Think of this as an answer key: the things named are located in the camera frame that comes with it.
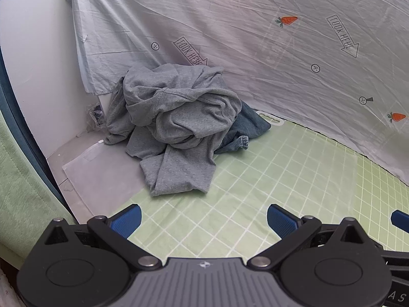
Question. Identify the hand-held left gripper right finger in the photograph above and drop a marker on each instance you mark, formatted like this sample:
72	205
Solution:
281	220

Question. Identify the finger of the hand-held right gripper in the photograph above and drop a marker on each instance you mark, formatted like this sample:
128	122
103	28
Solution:
400	219

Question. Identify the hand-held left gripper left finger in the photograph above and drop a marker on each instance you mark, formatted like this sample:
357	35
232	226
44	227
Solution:
127	219

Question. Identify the grey zip hoodie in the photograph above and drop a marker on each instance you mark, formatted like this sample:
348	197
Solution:
179	115

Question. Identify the clear plastic sheet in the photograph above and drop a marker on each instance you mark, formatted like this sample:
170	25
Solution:
102	172

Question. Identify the blue denim garment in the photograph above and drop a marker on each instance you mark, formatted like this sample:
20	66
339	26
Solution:
249	124

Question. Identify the white plastic loop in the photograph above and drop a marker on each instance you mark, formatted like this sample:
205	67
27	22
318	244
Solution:
271	119

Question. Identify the crumpled plastic bag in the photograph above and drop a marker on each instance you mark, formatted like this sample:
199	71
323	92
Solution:
96	115

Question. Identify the light green cloth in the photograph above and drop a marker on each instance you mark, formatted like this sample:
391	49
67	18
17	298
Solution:
22	182

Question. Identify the dark teal cloth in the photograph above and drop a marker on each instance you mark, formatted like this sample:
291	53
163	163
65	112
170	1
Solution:
28	153

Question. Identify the carrot print grey sheet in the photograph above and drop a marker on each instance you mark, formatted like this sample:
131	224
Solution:
255	54

